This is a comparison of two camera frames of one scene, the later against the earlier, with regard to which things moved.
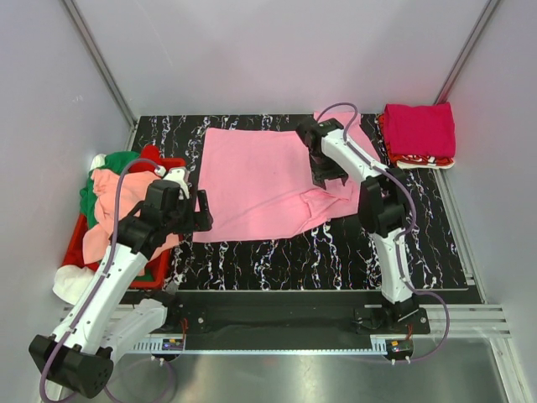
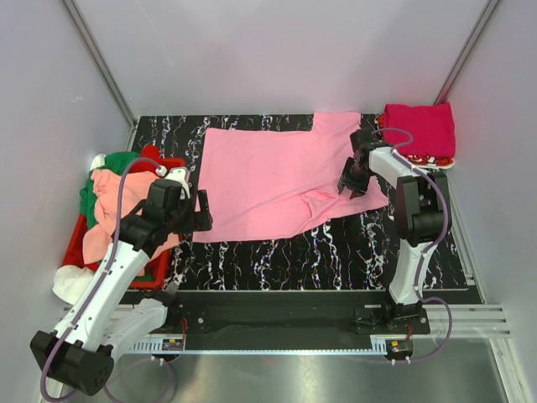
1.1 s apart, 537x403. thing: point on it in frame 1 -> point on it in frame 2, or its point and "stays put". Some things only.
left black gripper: (198, 221) stays put
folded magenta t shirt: (422, 131) stays put
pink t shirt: (258, 185) stays put
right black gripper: (319, 176) -> (358, 189)
